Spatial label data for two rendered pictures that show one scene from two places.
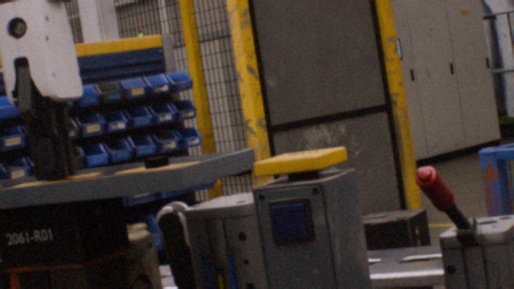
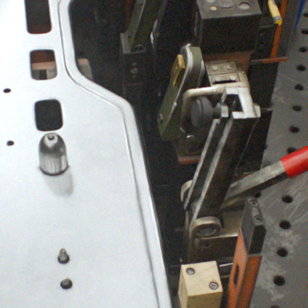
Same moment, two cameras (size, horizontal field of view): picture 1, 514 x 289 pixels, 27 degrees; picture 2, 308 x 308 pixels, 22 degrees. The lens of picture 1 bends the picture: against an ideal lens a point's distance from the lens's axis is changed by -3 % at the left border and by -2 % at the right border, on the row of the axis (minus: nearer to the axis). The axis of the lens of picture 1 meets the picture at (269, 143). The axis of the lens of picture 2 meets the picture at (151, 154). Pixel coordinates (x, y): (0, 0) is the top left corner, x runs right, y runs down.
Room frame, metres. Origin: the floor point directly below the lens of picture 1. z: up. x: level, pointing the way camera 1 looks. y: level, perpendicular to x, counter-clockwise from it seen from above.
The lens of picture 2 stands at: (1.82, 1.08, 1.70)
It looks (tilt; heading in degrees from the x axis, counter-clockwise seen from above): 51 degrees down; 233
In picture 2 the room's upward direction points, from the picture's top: 3 degrees clockwise
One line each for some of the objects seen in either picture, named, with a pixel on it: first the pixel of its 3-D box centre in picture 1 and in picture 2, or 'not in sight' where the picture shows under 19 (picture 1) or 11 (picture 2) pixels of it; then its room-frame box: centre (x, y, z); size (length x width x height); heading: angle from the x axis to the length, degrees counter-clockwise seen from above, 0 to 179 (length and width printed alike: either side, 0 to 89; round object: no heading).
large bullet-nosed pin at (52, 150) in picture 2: not in sight; (52, 154); (1.57, 0.57, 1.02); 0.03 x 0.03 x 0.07
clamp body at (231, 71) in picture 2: not in sight; (203, 174); (1.37, 0.61, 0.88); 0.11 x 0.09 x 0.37; 154
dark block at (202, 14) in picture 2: not in sight; (211, 122); (1.32, 0.56, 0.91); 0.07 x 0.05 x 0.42; 154
